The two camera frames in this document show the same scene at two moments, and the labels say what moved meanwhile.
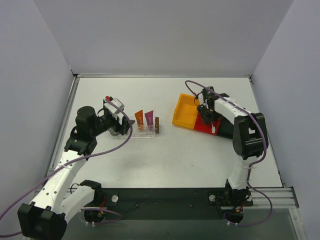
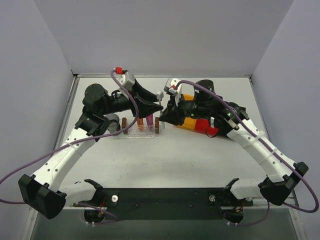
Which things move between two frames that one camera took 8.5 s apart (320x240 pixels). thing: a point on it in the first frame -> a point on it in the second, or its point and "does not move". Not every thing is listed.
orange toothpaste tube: (139, 118) does not move
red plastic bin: (200, 125) does not move
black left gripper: (122, 126) -> (135, 100)
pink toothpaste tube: (149, 116) does not move
